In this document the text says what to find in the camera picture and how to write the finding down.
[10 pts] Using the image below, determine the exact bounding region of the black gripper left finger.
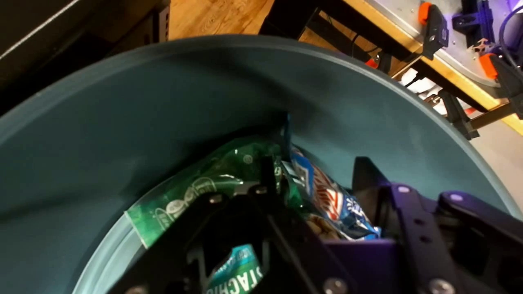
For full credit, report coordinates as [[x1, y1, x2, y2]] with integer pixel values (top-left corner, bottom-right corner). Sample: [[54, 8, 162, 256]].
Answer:
[[108, 155, 353, 294]]

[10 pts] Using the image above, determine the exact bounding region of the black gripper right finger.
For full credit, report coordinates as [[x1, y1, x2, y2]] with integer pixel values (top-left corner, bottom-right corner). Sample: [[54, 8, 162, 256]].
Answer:
[[352, 155, 523, 294]]

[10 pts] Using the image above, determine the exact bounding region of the green pistachio wrapper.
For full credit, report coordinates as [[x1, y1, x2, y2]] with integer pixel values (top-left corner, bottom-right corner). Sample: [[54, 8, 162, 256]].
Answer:
[[125, 136, 311, 294]]

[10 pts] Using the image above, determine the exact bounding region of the blue snack wrapper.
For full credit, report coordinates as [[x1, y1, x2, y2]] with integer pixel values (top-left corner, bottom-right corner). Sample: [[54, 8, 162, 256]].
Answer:
[[286, 145, 384, 242]]

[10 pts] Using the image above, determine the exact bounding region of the teal bowl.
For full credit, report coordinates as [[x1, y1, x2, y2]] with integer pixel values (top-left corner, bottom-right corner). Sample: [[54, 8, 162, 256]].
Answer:
[[0, 34, 522, 294]]

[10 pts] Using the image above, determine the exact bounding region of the orange and black clamp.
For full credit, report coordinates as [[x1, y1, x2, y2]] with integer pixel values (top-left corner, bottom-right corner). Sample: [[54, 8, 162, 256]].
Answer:
[[417, 2, 451, 62], [479, 51, 523, 121]]

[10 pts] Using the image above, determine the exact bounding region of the black electric stove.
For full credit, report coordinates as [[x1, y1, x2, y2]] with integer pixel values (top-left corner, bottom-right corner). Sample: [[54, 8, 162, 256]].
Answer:
[[0, 0, 172, 118]]

